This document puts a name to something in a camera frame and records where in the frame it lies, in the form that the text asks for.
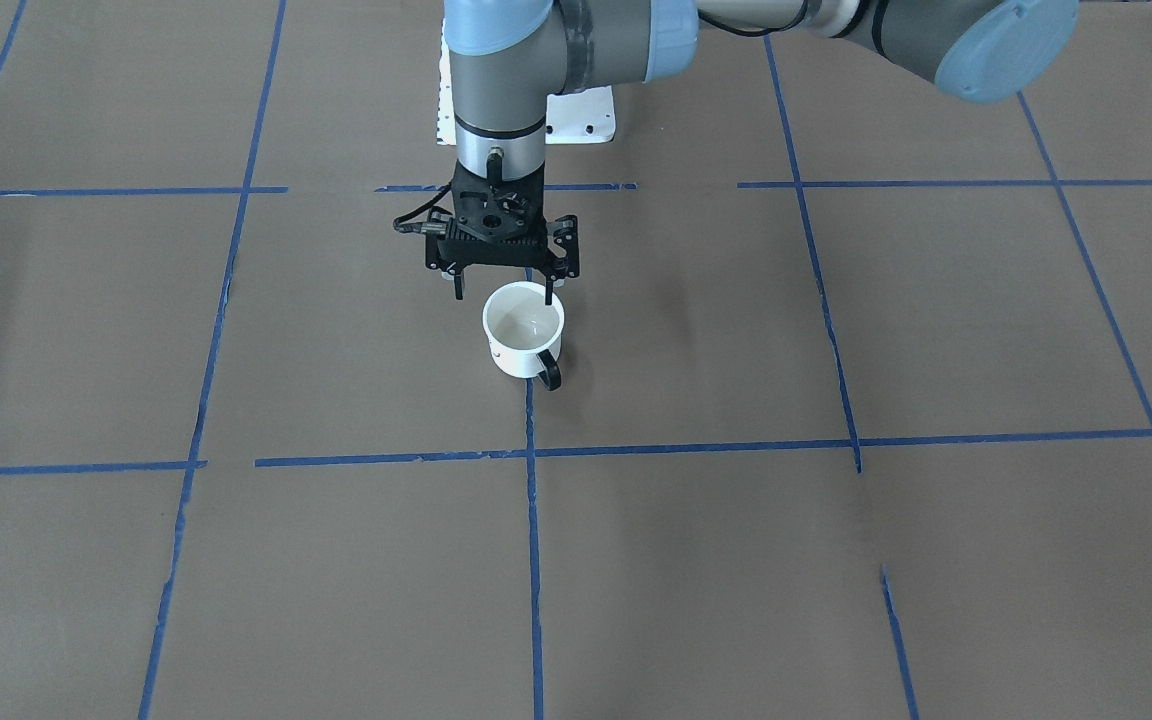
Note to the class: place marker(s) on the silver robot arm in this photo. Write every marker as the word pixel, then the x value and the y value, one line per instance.
pixel 507 59

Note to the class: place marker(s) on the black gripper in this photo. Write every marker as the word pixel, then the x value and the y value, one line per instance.
pixel 565 238

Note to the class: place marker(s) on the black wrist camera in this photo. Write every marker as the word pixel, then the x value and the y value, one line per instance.
pixel 561 253

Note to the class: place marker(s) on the white smiley mug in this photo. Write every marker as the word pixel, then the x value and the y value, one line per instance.
pixel 523 323

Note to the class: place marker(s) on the white pedestal column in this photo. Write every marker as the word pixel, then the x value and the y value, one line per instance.
pixel 576 119

